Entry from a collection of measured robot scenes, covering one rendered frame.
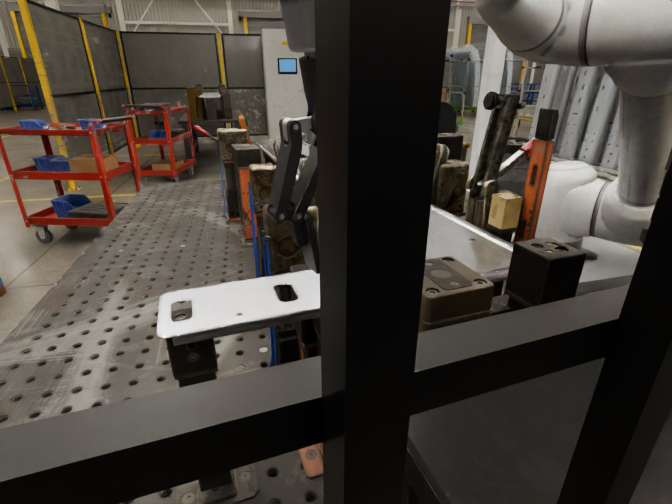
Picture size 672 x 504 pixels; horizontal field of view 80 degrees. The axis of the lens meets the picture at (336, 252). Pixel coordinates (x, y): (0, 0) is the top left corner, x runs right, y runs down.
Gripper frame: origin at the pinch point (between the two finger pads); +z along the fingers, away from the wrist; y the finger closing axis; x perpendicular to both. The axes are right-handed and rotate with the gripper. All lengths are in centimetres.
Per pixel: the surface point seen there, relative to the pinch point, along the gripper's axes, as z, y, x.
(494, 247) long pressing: 11.3, 23.1, -0.3
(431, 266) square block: 0.7, 2.5, -9.2
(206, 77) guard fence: 58, 175, 805
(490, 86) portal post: 74, 346, 280
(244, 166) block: 16, 12, 91
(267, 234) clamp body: 6.6, -5.0, 22.1
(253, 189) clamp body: 11, 4, 55
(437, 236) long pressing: 10.9, 18.7, 7.6
